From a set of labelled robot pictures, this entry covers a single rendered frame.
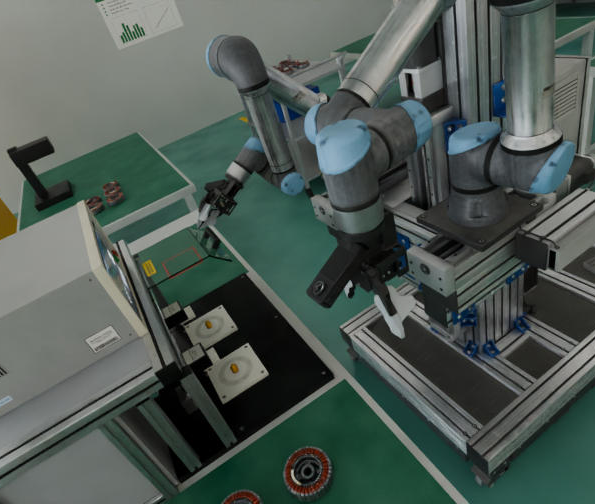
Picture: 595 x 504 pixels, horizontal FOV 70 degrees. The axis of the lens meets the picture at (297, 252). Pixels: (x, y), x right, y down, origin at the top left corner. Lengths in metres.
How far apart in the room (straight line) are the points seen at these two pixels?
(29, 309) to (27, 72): 5.40
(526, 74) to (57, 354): 1.08
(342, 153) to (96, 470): 0.85
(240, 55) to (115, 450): 1.01
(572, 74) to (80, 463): 1.61
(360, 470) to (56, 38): 5.83
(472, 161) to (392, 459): 0.70
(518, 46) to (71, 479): 1.21
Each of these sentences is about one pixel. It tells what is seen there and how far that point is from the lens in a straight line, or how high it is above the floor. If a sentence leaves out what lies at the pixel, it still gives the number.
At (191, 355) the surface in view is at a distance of 1.23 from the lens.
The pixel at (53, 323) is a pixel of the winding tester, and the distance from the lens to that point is 1.01.
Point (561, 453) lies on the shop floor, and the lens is 1.98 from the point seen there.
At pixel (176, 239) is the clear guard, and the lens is 1.47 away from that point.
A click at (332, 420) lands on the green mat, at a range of 1.17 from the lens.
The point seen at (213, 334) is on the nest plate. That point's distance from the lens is 1.47.
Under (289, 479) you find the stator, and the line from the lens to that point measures 1.08.
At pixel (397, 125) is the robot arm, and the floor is 1.48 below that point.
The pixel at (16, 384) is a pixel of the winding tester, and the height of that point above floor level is 1.17.
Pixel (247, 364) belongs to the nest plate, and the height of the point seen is 0.78.
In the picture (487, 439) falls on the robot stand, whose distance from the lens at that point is 1.71.
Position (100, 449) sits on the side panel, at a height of 1.00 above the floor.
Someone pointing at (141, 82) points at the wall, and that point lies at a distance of 6.37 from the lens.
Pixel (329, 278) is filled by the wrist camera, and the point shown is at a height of 1.30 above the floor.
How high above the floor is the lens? 1.72
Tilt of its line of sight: 34 degrees down
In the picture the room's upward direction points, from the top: 19 degrees counter-clockwise
